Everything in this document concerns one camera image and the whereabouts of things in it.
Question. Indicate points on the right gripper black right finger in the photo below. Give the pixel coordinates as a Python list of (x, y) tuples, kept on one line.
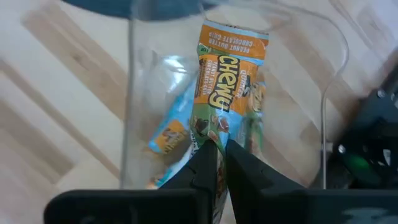
[(245, 180)]

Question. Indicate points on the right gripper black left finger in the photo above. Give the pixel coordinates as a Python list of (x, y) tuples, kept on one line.
[(205, 174)]

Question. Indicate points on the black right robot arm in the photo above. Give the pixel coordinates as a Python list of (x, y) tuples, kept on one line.
[(373, 124)]

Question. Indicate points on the clear plastic bin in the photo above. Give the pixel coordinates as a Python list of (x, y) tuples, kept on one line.
[(295, 93)]

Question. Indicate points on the round dark blue woven placemat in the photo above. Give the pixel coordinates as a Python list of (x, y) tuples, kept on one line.
[(124, 7)]

